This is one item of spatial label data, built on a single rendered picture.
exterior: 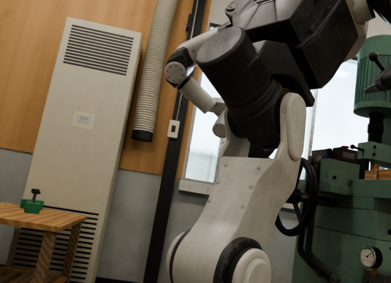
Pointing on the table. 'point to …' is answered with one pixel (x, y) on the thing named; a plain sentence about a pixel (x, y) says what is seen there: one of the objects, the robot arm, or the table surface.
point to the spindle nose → (375, 127)
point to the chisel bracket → (375, 153)
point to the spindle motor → (365, 64)
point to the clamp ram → (363, 166)
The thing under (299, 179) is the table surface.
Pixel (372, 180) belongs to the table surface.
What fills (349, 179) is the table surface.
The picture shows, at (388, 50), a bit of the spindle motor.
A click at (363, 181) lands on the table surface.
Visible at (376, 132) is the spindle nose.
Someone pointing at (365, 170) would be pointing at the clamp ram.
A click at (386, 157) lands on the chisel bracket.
